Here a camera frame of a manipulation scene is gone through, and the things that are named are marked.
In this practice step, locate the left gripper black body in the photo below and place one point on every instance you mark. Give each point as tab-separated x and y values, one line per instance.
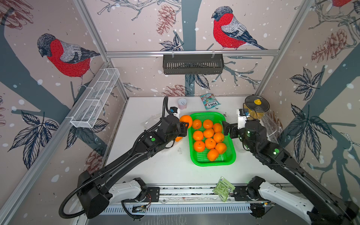
171	138

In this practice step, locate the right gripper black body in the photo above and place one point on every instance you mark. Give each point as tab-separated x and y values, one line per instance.
243	135

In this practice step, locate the green plastic perforated basket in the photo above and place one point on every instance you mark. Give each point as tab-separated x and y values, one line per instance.
200	158

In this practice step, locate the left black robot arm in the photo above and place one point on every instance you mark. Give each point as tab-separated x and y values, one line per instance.
93	189

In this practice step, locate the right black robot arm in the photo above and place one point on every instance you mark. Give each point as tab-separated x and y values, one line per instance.
318	206

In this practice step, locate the orange in basket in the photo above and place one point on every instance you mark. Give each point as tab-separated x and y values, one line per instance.
198	135
217	127
207	124
197	124

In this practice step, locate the small pink white cup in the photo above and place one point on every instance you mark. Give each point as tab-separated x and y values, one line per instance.
182	103

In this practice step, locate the yellow pot with lid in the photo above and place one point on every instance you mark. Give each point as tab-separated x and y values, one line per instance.
257	106

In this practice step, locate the Fox's candy bag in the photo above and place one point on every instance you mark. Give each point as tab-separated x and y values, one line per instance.
209	101

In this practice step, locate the green snack packet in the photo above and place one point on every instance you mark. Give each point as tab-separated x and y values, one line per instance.
223	188

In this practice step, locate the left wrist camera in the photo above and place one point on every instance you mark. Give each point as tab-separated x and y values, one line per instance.
175	111

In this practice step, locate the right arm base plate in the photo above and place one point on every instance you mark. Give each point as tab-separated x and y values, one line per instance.
242	193

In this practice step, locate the black hanging wire basket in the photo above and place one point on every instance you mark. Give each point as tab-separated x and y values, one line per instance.
193	64

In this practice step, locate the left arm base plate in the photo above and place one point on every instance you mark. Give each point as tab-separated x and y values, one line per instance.
151	194

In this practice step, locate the white wire mesh shelf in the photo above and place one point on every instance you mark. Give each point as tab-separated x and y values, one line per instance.
90	109

